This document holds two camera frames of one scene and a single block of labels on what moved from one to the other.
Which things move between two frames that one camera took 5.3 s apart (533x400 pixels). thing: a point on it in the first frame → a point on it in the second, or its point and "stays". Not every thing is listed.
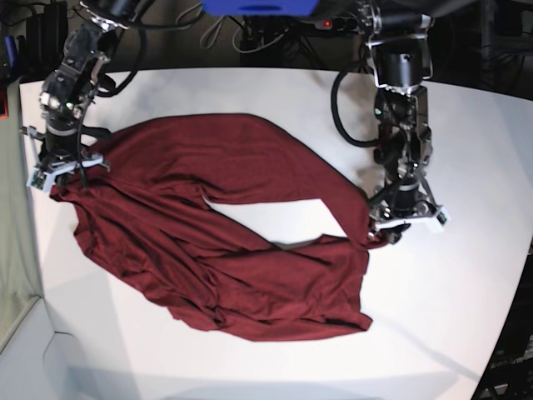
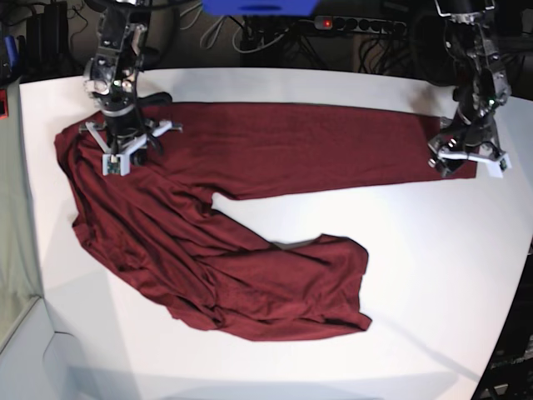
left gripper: (61, 146) → (117, 136)
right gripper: (406, 198) → (476, 142)
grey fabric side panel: (20, 287) stays
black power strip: (342, 22) stays
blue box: (260, 7) stays
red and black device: (4, 111) stays
